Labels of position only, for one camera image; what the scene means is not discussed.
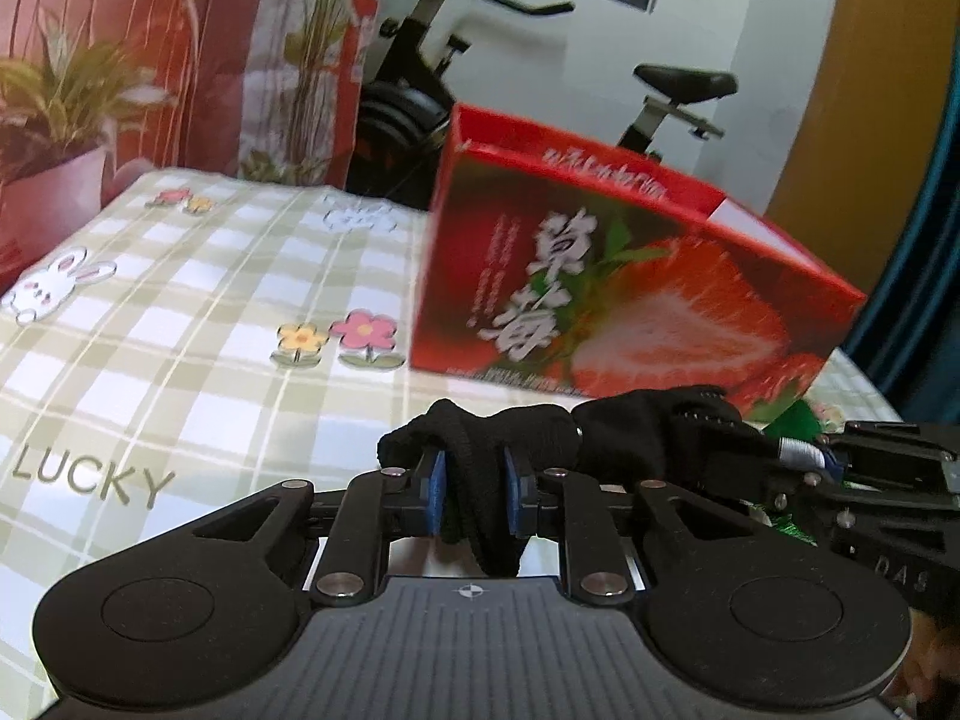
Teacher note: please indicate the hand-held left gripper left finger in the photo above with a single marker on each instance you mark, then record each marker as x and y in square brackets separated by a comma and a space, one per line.
[435, 495]

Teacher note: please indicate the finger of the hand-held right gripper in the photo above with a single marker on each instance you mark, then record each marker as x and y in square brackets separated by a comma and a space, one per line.
[900, 441]
[757, 476]

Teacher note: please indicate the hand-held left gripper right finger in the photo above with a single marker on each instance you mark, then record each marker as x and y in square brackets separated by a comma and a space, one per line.
[517, 495]

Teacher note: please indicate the black knit sock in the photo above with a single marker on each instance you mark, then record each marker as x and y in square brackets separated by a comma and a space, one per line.
[480, 450]

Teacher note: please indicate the red strawberry print cardboard box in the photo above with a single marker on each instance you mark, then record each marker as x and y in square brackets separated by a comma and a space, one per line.
[637, 277]

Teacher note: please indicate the person's right hand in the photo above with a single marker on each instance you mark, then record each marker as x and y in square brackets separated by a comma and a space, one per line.
[937, 652]

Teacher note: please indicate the green plush item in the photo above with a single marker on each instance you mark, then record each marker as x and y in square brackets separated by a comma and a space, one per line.
[799, 416]

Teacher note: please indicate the teal curtain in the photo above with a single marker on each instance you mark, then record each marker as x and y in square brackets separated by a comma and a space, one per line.
[930, 277]

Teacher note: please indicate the green checked bunny print blanket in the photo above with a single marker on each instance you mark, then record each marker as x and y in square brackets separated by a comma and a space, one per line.
[187, 352]

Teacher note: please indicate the wooden door panel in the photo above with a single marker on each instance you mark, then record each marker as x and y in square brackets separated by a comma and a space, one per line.
[840, 90]

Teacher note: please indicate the black exercise bike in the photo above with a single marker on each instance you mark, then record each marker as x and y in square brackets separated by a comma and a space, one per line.
[405, 112]

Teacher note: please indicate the red printed wall cloth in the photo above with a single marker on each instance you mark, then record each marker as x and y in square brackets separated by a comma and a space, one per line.
[112, 90]

